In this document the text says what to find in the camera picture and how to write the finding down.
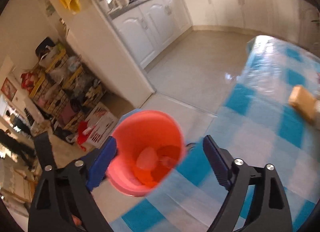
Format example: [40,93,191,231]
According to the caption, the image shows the orange plastic trash bucket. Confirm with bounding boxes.
[106,110,186,197]

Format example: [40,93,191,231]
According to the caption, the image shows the white lower kitchen cabinets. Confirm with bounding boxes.
[111,0,319,68]

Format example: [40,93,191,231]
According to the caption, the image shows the white plastic crate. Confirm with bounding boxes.
[76,102,118,151]

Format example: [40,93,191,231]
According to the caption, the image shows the yellow wicker storage rack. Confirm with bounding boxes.
[21,45,106,133]

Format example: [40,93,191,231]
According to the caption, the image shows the blue checkered tablecloth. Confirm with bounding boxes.
[111,36,319,231]

